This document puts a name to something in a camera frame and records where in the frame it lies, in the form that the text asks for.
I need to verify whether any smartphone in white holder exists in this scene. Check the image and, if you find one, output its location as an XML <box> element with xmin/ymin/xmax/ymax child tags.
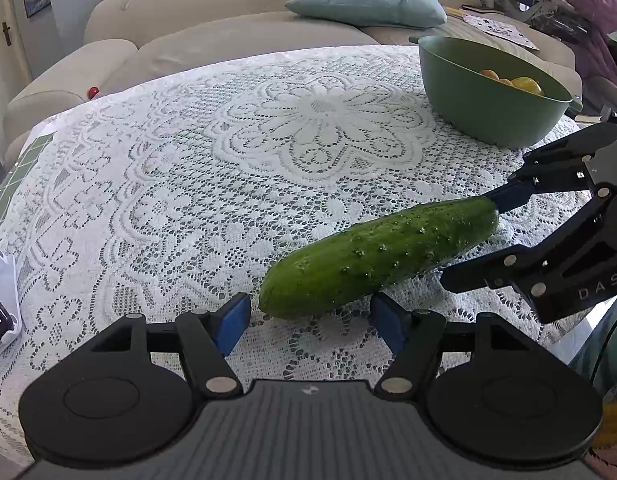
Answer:
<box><xmin>0</xmin><ymin>254</ymin><xmax>23</xmax><ymax>355</ymax></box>

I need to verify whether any teal striped clothing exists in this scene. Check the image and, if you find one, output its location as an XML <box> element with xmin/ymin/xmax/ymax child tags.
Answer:
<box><xmin>568</xmin><ymin>292</ymin><xmax>617</xmax><ymax>403</ymax></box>

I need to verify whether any light blue pillow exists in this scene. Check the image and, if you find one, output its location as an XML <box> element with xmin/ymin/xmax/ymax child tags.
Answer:
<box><xmin>286</xmin><ymin>0</ymin><xmax>448</xmax><ymax>29</ymax></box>

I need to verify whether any green cucumber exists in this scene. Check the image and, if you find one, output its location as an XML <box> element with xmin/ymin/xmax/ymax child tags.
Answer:
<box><xmin>259</xmin><ymin>196</ymin><xmax>500</xmax><ymax>320</ymax></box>

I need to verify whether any green colander bowl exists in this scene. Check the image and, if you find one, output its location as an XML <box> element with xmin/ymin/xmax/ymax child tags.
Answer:
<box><xmin>408</xmin><ymin>35</ymin><xmax>584</xmax><ymax>149</ymax></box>

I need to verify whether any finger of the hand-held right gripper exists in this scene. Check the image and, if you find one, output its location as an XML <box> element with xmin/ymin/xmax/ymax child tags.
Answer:
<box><xmin>439</xmin><ymin>189</ymin><xmax>615</xmax><ymax>294</ymax></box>
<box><xmin>481</xmin><ymin>121</ymin><xmax>617</xmax><ymax>212</ymax></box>

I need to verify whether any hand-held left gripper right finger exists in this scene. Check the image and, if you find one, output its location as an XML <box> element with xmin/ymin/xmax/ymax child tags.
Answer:
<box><xmin>371</xmin><ymin>291</ymin><xmax>531</xmax><ymax>400</ymax></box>

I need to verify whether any white lace tablecloth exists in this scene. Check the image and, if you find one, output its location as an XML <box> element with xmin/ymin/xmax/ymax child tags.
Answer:
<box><xmin>0</xmin><ymin>45</ymin><xmax>595</xmax><ymax>467</ymax></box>

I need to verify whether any yellow-green lemon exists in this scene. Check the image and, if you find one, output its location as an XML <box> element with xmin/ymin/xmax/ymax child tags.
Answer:
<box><xmin>511</xmin><ymin>76</ymin><xmax>545</xmax><ymax>97</ymax></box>

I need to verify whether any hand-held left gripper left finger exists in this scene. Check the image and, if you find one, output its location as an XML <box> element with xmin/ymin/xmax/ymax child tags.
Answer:
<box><xmin>96</xmin><ymin>292</ymin><xmax>252</xmax><ymax>401</ymax></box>

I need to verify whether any printed paper sheet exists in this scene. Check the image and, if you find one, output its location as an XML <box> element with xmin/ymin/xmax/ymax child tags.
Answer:
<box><xmin>462</xmin><ymin>12</ymin><xmax>540</xmax><ymax>51</ymax></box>

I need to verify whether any green grid cutting mat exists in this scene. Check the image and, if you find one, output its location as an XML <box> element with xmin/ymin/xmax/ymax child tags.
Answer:
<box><xmin>0</xmin><ymin>132</ymin><xmax>56</xmax><ymax>242</ymax></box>

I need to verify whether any beige sofa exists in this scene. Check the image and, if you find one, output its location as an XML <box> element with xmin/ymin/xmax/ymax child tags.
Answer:
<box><xmin>3</xmin><ymin>0</ymin><xmax>584</xmax><ymax>166</ymax></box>

